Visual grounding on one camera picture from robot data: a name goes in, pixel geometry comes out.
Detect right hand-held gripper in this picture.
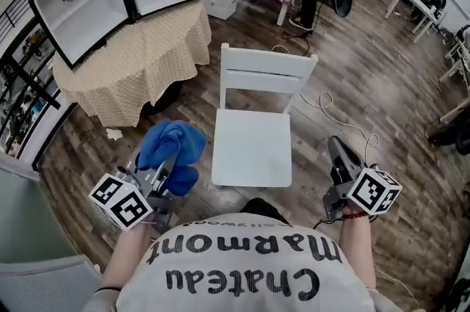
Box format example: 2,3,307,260
322,136,403,222

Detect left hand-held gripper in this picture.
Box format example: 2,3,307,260
88,159,177,232

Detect blue cloth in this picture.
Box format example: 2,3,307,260
136,119,207,197

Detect white wooden chair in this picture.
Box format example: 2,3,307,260
211,43,319,189

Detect person's right forearm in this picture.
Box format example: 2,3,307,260
337,211,377,291

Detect person's left forearm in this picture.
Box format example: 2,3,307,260
101,225,155,291

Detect person's black trousers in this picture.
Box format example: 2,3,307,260
238,197,291,227

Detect black floor equipment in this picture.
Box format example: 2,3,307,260
424,106,470,157

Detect round table with beige tablecloth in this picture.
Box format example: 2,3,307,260
52,1,213,128

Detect grey door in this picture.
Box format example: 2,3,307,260
0,152,80,264

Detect person's white printed shirt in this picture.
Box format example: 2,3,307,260
82,218,405,312

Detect white wooden furniture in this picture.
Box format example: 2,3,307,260
438,27,470,124

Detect black metal railing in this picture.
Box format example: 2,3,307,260
0,0,258,172

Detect red bead bracelet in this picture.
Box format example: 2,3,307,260
341,211,369,222

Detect long white cable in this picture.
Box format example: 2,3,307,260
271,44,380,172

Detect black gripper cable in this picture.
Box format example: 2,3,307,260
314,217,344,231

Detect black floor cable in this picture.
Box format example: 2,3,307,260
281,1,324,58

